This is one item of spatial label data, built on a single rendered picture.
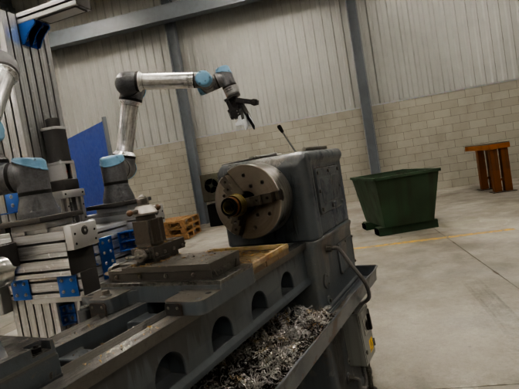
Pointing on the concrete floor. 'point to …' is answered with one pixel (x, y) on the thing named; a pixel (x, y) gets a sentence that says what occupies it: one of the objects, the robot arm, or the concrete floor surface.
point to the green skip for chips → (398, 200)
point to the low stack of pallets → (178, 228)
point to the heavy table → (493, 166)
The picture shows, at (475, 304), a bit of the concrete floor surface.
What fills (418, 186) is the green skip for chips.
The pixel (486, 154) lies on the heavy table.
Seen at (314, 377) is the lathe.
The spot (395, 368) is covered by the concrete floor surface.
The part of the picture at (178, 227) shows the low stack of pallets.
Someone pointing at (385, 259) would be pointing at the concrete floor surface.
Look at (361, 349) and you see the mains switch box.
